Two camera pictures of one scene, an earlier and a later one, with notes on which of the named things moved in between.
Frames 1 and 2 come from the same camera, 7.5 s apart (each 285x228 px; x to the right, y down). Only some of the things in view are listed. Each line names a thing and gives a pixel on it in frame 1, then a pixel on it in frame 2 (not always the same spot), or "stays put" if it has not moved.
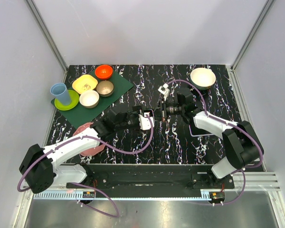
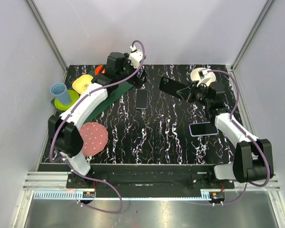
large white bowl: x=202 y=78 stays put
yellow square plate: x=84 y=82 stays put
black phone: x=157 y=114 to x=141 y=99
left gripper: x=137 y=113 to x=137 y=77
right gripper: x=162 y=104 to x=187 y=93
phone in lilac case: x=195 y=131 stays put
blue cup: x=60 y=91 stays put
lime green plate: x=74 y=98 stays put
